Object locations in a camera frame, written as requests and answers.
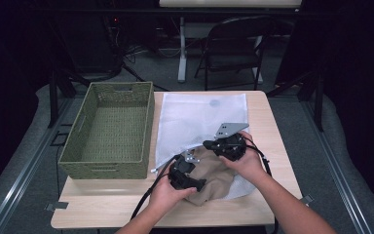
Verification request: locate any grey table clip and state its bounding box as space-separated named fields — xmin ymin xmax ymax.
xmin=45 ymin=201 xmax=69 ymax=212
xmin=300 ymin=194 xmax=315 ymax=206

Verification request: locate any left hand-held gripper black cable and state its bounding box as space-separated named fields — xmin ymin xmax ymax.
xmin=130 ymin=154 xmax=181 ymax=221

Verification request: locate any black equipment with red light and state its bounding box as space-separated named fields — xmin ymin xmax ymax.
xmin=57 ymin=14 xmax=123 ymax=76

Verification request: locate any white desk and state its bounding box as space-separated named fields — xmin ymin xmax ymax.
xmin=159 ymin=0 xmax=303 ymax=85

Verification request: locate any beige cloth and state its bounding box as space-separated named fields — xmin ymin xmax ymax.
xmin=183 ymin=147 xmax=242 ymax=208

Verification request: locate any white mesh laundry bag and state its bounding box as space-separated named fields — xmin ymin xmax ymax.
xmin=150 ymin=92 xmax=257 ymax=201

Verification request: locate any person's left hand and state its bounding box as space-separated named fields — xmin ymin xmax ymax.
xmin=149 ymin=176 xmax=198 ymax=217

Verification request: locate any black folding chair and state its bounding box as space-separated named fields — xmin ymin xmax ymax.
xmin=194 ymin=16 xmax=274 ymax=92

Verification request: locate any black square bracket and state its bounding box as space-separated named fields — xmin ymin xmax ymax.
xmin=49 ymin=131 xmax=71 ymax=147

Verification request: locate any person's right hand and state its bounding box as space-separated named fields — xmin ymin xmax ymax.
xmin=220 ymin=131 xmax=267 ymax=183

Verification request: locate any right hand-held gripper black cable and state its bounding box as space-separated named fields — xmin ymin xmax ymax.
xmin=242 ymin=135 xmax=281 ymax=234

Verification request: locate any green woven basket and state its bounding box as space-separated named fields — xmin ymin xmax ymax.
xmin=57 ymin=81 xmax=156 ymax=180

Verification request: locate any hand-held gripper black cable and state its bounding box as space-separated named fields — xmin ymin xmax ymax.
xmin=130 ymin=154 xmax=181 ymax=221
xmin=242 ymin=135 xmax=281 ymax=234

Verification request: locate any aluminium rail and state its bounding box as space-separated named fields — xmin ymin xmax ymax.
xmin=0 ymin=97 xmax=76 ymax=234
xmin=300 ymin=97 xmax=374 ymax=234

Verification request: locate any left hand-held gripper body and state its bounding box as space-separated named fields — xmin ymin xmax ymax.
xmin=168 ymin=149 xmax=200 ymax=190

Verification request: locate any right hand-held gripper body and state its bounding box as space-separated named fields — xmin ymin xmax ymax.
xmin=213 ymin=122 xmax=250 ymax=162

